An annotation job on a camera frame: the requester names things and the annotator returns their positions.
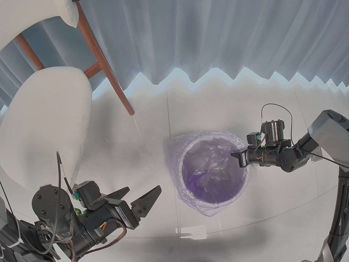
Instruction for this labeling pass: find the white cushioned wooden chair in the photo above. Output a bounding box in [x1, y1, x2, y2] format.
[0, 0, 135, 190]

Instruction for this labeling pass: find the black cable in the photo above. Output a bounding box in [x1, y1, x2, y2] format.
[56, 151, 75, 199]
[260, 103, 349, 172]

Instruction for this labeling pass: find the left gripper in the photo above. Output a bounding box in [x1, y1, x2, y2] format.
[79, 185, 161, 254]

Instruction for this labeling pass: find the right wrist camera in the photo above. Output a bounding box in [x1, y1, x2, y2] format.
[246, 132, 263, 147]

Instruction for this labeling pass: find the purple plastic bag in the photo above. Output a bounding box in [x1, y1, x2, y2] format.
[167, 130, 250, 218]

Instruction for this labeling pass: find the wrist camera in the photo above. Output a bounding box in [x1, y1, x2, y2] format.
[246, 132, 263, 147]
[71, 181, 109, 211]

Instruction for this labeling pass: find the pale blue curtain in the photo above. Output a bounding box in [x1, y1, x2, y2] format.
[0, 0, 349, 112]

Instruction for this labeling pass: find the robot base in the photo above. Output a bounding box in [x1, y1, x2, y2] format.
[316, 242, 337, 262]

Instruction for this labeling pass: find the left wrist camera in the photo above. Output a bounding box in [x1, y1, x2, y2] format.
[71, 181, 109, 211]

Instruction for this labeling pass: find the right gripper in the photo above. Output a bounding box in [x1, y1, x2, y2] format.
[230, 148, 267, 169]

